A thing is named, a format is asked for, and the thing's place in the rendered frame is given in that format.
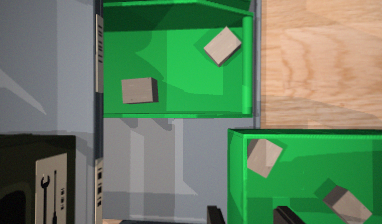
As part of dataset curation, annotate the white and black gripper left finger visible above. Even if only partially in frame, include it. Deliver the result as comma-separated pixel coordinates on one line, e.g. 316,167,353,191
207,206,226,224

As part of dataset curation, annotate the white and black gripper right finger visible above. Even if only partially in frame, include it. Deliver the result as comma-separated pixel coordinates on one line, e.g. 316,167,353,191
273,206,306,224

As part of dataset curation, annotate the green open-front bin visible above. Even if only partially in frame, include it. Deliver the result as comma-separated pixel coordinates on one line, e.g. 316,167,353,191
103,0,248,10
103,0,253,118
227,129,382,224

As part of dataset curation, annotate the dark olive tool case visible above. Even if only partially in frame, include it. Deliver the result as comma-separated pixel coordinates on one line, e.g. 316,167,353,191
0,134,76,224

